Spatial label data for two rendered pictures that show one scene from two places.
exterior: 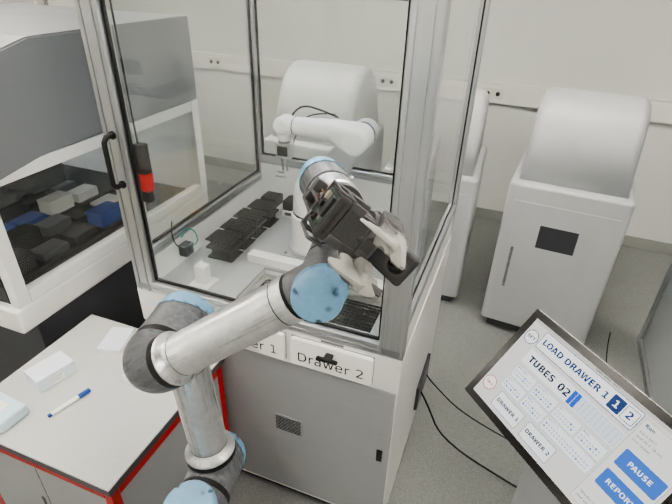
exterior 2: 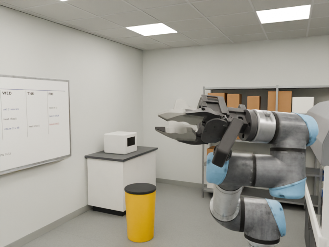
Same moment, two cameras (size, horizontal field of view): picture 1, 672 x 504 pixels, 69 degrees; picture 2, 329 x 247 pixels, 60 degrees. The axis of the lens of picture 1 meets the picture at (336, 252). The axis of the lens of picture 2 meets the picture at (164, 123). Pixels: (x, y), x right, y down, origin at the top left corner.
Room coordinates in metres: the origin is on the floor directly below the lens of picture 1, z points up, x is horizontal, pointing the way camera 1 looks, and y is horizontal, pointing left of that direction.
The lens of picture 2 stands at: (0.45, -0.65, 1.78)
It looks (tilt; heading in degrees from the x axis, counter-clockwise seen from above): 5 degrees down; 92
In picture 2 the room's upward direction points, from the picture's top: straight up
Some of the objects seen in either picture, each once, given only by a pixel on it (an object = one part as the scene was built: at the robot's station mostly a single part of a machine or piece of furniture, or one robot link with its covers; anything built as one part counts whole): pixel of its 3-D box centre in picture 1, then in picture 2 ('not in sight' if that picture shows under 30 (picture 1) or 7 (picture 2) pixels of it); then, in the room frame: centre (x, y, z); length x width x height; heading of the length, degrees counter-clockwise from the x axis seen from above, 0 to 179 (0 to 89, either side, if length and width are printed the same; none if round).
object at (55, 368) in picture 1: (50, 371); not in sight; (1.21, 0.96, 0.79); 0.13 x 0.09 x 0.05; 146
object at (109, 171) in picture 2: not in sight; (124, 167); (-0.41, 4.09, 0.61); 1.15 x 0.72 x 1.22; 67
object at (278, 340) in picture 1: (247, 336); not in sight; (1.32, 0.30, 0.87); 0.29 x 0.02 x 0.11; 70
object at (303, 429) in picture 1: (313, 353); not in sight; (1.76, 0.09, 0.40); 1.03 x 0.95 x 0.80; 70
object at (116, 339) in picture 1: (116, 339); not in sight; (1.40, 0.82, 0.77); 0.13 x 0.09 x 0.02; 177
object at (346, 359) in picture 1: (330, 360); not in sight; (1.21, 0.01, 0.87); 0.29 x 0.02 x 0.11; 70
